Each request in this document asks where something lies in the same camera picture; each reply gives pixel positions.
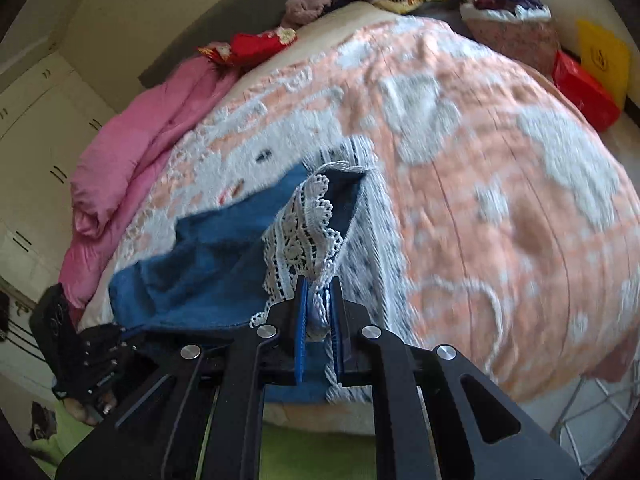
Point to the blue denim pants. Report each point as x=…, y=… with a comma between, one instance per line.
x=215, y=260

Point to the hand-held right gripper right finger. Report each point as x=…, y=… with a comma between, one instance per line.
x=336, y=340

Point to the person's left hand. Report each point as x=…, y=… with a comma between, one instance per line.
x=87, y=410

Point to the pink quilt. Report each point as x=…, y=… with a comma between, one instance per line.
x=125, y=160

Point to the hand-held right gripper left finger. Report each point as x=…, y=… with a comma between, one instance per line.
x=301, y=332

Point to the red patterned cloth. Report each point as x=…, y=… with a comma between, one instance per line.
x=250, y=45

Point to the red bag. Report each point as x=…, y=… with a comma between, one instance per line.
x=582, y=90

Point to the white wardrobe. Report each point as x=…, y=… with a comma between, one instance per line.
x=30, y=135

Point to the peach and white blanket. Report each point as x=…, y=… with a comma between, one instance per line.
x=475, y=160

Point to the grey headboard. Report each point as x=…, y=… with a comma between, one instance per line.
x=200, y=20

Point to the mauve fluffy cloth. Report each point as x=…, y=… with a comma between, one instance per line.
x=305, y=7

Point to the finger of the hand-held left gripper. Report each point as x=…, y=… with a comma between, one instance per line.
x=107, y=360

